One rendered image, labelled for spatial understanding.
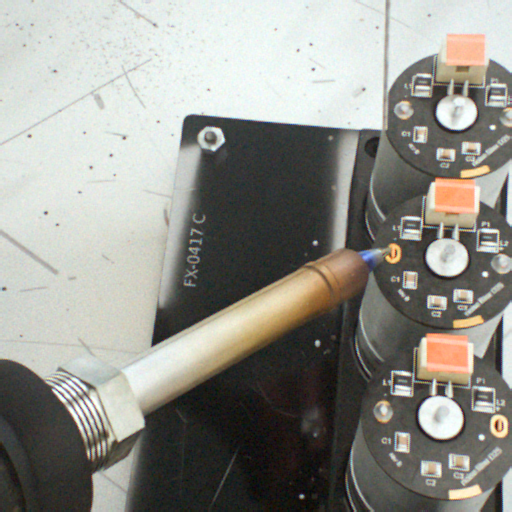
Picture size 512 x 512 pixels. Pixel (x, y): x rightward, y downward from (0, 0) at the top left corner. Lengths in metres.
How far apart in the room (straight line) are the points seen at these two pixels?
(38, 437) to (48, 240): 0.13
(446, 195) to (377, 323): 0.03
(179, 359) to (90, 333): 0.10
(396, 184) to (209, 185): 0.06
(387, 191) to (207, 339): 0.07
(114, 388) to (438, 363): 0.06
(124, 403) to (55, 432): 0.01
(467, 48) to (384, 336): 0.05
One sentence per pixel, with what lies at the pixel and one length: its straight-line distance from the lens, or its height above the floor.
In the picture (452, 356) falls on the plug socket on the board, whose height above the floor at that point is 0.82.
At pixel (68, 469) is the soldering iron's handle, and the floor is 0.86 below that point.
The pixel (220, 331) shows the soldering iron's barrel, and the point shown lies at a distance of 0.19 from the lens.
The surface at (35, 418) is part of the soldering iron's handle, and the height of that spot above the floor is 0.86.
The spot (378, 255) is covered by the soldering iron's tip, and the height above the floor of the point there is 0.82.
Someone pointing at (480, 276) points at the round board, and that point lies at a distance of 0.23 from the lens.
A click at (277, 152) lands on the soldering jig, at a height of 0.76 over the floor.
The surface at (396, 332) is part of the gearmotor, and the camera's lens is 0.23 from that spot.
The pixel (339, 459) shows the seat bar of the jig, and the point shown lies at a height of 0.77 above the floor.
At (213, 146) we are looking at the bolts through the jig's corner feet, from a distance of 0.29.
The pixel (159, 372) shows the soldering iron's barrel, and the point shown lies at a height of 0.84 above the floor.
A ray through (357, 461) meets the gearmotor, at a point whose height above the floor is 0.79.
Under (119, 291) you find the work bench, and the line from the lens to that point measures 0.29.
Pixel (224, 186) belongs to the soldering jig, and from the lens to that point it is 0.29.
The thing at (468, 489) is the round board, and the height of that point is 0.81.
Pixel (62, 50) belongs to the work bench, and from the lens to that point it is 0.32.
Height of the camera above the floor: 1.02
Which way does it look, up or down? 67 degrees down
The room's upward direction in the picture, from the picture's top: 1 degrees clockwise
